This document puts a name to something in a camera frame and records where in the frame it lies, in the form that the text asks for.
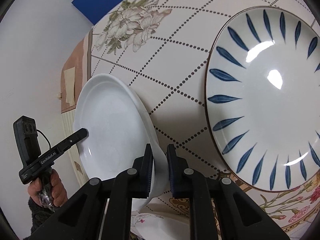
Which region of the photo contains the large white floral bowl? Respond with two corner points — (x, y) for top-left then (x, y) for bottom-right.
(131, 212), (190, 239)

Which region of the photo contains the blue leaf pattern plate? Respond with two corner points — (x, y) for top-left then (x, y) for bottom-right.
(205, 7), (319, 192)

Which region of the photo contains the person's left hand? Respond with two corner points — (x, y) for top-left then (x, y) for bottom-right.
(27, 169), (68, 211)

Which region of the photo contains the floral checked tablecloth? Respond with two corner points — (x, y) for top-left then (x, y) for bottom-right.
(60, 0), (320, 238)

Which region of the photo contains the beige tape strip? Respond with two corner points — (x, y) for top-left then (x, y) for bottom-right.
(63, 67), (75, 106)

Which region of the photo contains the white serving plate with handles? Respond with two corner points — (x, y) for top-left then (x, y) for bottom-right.
(74, 74), (169, 211)

